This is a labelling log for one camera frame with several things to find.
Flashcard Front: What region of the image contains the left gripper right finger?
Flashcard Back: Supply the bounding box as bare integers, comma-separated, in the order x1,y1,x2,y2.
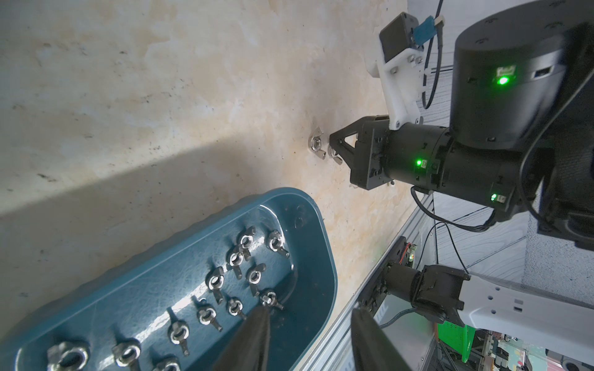
351,309,411,371

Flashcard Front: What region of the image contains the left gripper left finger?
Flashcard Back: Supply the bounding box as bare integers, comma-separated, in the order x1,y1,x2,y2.
212,306,271,370

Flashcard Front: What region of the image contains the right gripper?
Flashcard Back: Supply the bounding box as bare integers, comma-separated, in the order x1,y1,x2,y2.
329,117,453,190

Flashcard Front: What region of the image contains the teal plastic storage box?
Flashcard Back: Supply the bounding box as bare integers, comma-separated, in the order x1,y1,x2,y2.
1,188,337,370

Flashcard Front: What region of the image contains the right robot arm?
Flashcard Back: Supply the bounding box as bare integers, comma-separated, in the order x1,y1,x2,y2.
329,1,593,250

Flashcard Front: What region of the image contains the silver wing nut in box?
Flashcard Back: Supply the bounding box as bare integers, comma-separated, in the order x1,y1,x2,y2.
205,267,225,305
260,289,284,311
238,227,256,261
266,230,290,259
246,263,267,297
227,247,244,280
227,298,247,320

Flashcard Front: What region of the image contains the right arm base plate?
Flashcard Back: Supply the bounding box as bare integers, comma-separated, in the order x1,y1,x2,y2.
357,237,416,315

